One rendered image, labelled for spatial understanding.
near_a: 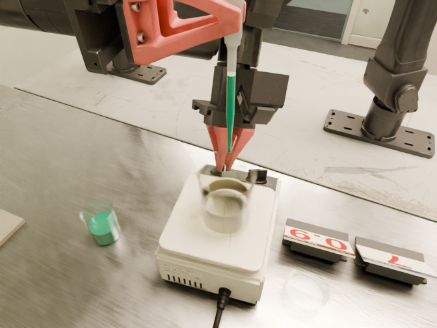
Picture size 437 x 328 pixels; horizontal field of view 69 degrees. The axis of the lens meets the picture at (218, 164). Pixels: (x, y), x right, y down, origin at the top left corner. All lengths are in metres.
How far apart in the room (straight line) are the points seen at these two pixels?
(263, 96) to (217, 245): 0.17
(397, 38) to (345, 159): 0.21
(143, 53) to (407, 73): 0.44
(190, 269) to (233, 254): 0.06
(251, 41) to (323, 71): 0.46
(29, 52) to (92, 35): 1.72
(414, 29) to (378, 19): 2.74
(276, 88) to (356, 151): 0.32
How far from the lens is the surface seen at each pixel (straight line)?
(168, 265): 0.39
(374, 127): 0.66
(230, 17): 0.23
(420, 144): 0.70
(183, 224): 0.38
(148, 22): 0.24
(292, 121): 0.68
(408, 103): 0.61
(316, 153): 0.62
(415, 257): 0.53
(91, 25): 0.24
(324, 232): 0.50
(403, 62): 0.58
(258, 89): 0.35
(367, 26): 3.32
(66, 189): 0.59
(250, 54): 0.43
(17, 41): 1.92
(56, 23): 0.28
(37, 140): 0.71
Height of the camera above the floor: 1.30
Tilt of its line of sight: 45 degrees down
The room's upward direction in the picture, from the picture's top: straight up
